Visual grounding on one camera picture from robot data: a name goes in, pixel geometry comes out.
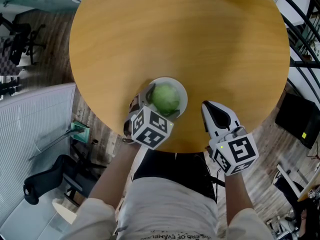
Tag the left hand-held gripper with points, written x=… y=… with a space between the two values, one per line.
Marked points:
x=150 y=130

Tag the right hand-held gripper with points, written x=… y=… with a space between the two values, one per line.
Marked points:
x=235 y=151

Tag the green cabbage vegetable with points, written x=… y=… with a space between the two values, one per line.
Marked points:
x=166 y=97

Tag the white round dish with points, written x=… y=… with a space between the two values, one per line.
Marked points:
x=183 y=96

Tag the person's left forearm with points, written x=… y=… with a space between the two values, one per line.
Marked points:
x=113 y=174

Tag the person's right forearm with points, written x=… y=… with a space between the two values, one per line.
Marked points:
x=237 y=196

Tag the person's left hand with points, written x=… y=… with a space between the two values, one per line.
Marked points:
x=134 y=104

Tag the person's black trousers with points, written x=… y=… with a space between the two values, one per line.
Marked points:
x=175 y=165

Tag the black flat box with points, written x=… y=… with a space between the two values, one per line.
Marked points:
x=296 y=117

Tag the light wooden desk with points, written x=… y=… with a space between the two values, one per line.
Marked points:
x=311 y=187

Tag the green dustpan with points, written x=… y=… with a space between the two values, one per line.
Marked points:
x=81 y=131

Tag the person's white shirt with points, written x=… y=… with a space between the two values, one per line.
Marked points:
x=167 y=209

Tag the white ribbed partition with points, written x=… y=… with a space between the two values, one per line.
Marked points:
x=30 y=124

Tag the black office chair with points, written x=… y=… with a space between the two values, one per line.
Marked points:
x=21 y=40
x=47 y=181

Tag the black metal railing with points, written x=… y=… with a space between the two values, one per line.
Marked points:
x=300 y=29

